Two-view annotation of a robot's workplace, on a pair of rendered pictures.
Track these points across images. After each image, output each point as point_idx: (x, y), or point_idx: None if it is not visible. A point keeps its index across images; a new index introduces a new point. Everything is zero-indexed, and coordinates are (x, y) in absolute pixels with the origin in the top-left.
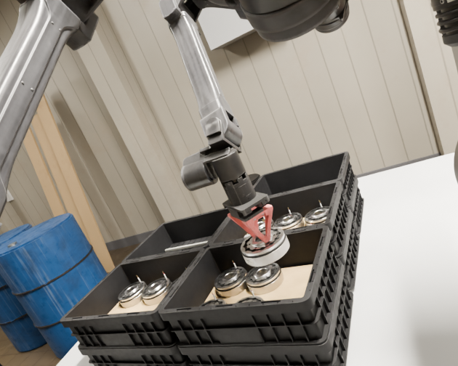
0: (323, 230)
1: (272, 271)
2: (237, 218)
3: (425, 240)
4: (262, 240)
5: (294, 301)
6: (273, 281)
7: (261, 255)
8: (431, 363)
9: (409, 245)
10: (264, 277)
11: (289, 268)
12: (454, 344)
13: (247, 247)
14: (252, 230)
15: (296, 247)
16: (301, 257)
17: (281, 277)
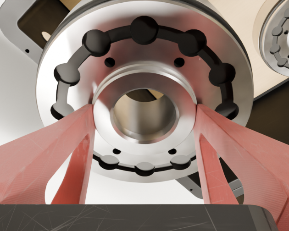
0: (197, 189)
1: (283, 52)
2: (84, 210)
3: (170, 197)
4: (74, 111)
5: (15, 0)
6: (259, 33)
7: (46, 44)
8: (28, 69)
9: (182, 187)
10: None
11: (271, 84)
12: (33, 101)
13: (157, 38)
14: (12, 140)
15: (264, 132)
16: (253, 116)
17: (258, 54)
